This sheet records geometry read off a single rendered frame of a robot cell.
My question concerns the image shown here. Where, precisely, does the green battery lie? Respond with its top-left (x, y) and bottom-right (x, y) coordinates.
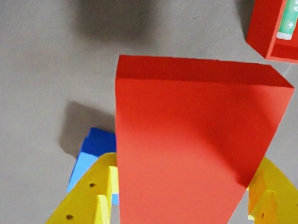
top-left (276, 0), bottom-right (298, 40)

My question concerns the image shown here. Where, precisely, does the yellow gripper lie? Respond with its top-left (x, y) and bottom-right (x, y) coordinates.
top-left (45, 153), bottom-right (298, 224)

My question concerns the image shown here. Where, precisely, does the red open box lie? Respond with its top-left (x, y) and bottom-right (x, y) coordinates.
top-left (245, 0), bottom-right (298, 64)

